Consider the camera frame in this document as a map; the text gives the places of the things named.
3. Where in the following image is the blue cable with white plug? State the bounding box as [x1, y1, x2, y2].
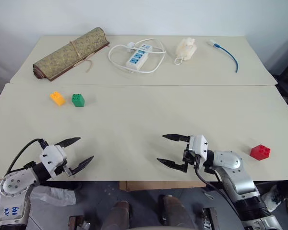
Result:
[208, 40, 240, 73]

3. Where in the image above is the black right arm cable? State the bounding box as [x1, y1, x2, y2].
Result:
[193, 165, 246, 224]

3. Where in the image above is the white bag with dark contents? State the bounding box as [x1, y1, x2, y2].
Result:
[261, 181, 288, 217]

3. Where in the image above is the green toy brick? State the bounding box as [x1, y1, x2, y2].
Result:
[71, 93, 85, 108]

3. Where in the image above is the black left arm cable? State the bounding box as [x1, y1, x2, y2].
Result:
[4, 138, 49, 178]

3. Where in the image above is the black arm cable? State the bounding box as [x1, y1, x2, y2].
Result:
[193, 165, 246, 224]
[4, 138, 49, 178]

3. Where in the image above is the clear crumpled plastic bag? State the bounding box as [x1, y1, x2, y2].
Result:
[29, 184, 77, 207]

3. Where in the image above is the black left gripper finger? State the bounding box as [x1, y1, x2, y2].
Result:
[68, 155, 95, 178]
[54, 137, 82, 148]

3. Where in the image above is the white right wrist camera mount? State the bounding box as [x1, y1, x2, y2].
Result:
[189, 134, 209, 169]

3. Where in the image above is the red toy brick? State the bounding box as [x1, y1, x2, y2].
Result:
[250, 144, 272, 161]

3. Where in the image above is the dark metal bracket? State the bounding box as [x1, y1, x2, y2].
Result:
[201, 207, 218, 230]
[68, 215, 84, 230]

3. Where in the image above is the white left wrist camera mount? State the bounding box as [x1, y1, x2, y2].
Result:
[39, 144, 68, 180]

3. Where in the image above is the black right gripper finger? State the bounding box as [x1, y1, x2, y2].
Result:
[162, 134, 191, 143]
[156, 158, 188, 173]

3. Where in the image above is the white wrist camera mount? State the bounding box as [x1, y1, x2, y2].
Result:
[39, 144, 68, 180]
[189, 134, 209, 169]

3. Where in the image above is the rolled bamboo scroll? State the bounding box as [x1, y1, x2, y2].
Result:
[32, 27, 110, 82]

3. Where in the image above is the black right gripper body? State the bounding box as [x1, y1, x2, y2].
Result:
[182, 136, 199, 173]

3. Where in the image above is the white power strip with cord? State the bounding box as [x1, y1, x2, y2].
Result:
[108, 38, 168, 75]

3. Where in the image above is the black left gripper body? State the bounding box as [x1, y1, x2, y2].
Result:
[53, 160, 75, 178]

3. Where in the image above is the dark brown rounded shape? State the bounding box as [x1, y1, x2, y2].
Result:
[101, 200, 131, 230]
[158, 194, 195, 230]

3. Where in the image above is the yellow toy brick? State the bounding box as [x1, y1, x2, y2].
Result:
[49, 91, 67, 107]

